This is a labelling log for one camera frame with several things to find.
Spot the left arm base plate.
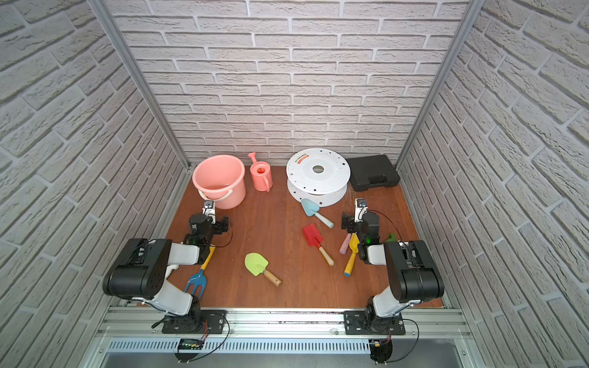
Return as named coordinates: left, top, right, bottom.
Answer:
left=162, top=310, right=227, bottom=334

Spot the black plastic tool case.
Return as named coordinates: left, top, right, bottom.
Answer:
left=347, top=154, right=400, bottom=192

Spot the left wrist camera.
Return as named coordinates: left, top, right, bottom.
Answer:
left=202, top=200, right=216, bottom=218

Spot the blue fork yellow handle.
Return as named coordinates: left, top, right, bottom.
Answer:
left=184, top=246, right=216, bottom=300

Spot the pink watering can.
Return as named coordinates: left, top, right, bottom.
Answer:
left=248, top=152, right=273, bottom=192

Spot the purple scoop pink handle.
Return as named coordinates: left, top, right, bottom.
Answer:
left=339, top=233, right=351, bottom=255

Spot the red shovel wooden handle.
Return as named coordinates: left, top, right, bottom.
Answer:
left=302, top=224, right=334, bottom=266

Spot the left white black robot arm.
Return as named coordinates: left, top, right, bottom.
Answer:
left=103, top=213, right=229, bottom=336

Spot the green shovel wooden handle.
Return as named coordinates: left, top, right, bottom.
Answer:
left=244, top=252, right=282, bottom=287

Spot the teal trowel light handle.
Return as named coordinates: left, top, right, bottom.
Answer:
left=301, top=199, right=334, bottom=228

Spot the small green circuit board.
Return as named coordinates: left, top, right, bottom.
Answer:
left=178, top=339, right=205, bottom=352

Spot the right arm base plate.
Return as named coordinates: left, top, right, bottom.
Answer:
left=343, top=310, right=406, bottom=336

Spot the aluminium front rail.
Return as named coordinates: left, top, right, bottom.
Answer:
left=96, top=307, right=472, bottom=340

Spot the pink plastic bucket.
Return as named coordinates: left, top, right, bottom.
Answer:
left=192, top=155, right=246, bottom=209

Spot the white cable spool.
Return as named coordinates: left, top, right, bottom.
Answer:
left=286, top=148, right=351, bottom=207

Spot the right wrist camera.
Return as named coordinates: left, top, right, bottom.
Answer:
left=355, top=198, right=368, bottom=222

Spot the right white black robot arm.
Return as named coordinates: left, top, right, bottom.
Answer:
left=341, top=212, right=445, bottom=335

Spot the yellow scoop blue tip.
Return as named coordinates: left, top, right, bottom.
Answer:
left=344, top=233, right=360, bottom=278

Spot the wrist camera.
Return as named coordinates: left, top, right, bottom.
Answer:
left=355, top=198, right=368, bottom=222
left=202, top=200, right=216, bottom=218

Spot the black round connector box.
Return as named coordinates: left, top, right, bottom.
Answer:
left=369, top=340, right=393, bottom=364

